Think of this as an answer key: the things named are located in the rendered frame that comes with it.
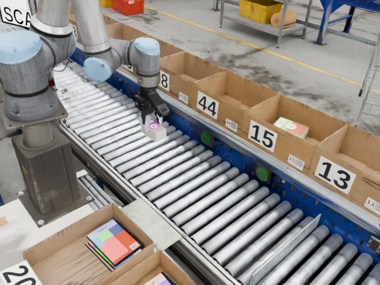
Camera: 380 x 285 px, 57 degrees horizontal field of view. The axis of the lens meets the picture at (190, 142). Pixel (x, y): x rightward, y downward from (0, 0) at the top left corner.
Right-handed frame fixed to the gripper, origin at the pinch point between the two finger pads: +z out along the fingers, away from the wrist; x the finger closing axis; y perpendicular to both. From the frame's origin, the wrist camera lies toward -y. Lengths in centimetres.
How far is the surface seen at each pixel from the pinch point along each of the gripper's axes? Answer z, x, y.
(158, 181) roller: 36.1, -5.7, 4.8
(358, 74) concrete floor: 112, -397, 67
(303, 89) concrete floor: 111, -298, 90
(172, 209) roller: 35.8, 1.5, -14.1
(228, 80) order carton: 12, -79, 28
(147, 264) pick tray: 29, 30, -34
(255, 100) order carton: 17, -79, 6
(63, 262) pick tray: 34, 51, -9
